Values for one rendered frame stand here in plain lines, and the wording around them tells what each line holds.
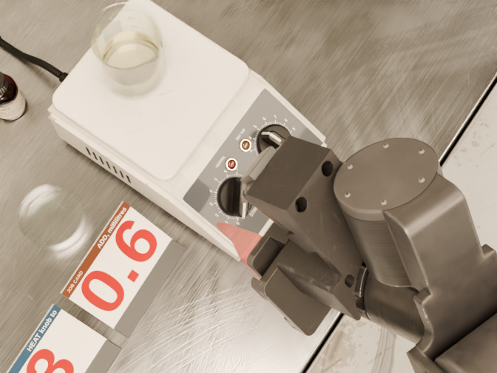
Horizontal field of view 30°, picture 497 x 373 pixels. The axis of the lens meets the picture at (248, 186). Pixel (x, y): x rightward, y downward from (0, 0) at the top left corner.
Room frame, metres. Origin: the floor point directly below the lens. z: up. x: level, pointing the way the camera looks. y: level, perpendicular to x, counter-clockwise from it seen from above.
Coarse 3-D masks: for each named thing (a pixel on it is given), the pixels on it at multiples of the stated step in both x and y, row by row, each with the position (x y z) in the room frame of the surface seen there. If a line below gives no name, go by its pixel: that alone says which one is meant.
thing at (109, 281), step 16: (128, 224) 0.17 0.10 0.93; (144, 224) 0.17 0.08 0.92; (112, 240) 0.15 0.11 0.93; (128, 240) 0.16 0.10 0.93; (144, 240) 0.16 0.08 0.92; (160, 240) 0.16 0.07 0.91; (112, 256) 0.14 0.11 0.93; (128, 256) 0.14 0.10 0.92; (144, 256) 0.15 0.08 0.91; (96, 272) 0.13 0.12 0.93; (112, 272) 0.13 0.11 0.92; (128, 272) 0.13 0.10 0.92; (80, 288) 0.11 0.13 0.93; (96, 288) 0.11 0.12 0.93; (112, 288) 0.12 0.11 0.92; (128, 288) 0.12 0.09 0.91; (96, 304) 0.10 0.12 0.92; (112, 304) 0.10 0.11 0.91
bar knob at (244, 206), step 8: (224, 184) 0.20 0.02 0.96; (232, 184) 0.20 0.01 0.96; (240, 184) 0.20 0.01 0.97; (224, 192) 0.19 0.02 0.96; (232, 192) 0.20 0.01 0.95; (240, 192) 0.19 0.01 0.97; (224, 200) 0.19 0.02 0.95; (232, 200) 0.19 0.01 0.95; (240, 200) 0.19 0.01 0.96; (224, 208) 0.18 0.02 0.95; (232, 208) 0.18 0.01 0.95; (240, 208) 0.18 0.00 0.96; (248, 208) 0.19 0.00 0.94; (240, 216) 0.18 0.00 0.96
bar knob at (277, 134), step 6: (270, 126) 0.25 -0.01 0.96; (276, 126) 0.26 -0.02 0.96; (282, 126) 0.26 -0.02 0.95; (264, 132) 0.25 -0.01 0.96; (270, 132) 0.24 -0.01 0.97; (276, 132) 0.25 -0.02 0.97; (282, 132) 0.25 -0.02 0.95; (288, 132) 0.25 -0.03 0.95; (258, 138) 0.24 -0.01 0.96; (264, 138) 0.24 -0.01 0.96; (270, 138) 0.24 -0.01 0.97; (276, 138) 0.24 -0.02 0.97; (282, 138) 0.24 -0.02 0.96; (258, 144) 0.24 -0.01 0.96; (264, 144) 0.24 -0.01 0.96; (270, 144) 0.24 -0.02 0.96; (276, 144) 0.24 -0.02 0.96; (258, 150) 0.23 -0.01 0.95
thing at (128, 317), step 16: (96, 240) 0.15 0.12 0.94; (160, 256) 0.15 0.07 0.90; (176, 256) 0.15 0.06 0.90; (144, 272) 0.13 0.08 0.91; (160, 272) 0.14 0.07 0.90; (64, 288) 0.11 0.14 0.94; (144, 288) 0.12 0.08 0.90; (160, 288) 0.12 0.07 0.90; (80, 304) 0.10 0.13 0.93; (128, 304) 0.11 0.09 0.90; (144, 304) 0.11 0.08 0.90; (112, 320) 0.09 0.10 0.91; (128, 320) 0.09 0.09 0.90; (128, 336) 0.08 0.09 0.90
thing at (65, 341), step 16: (64, 320) 0.09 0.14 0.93; (48, 336) 0.07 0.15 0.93; (64, 336) 0.07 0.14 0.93; (80, 336) 0.08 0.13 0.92; (96, 336) 0.08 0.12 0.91; (48, 352) 0.06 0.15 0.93; (64, 352) 0.06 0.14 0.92; (80, 352) 0.06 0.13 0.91; (32, 368) 0.05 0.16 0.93; (48, 368) 0.05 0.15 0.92; (64, 368) 0.05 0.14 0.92; (80, 368) 0.05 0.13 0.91
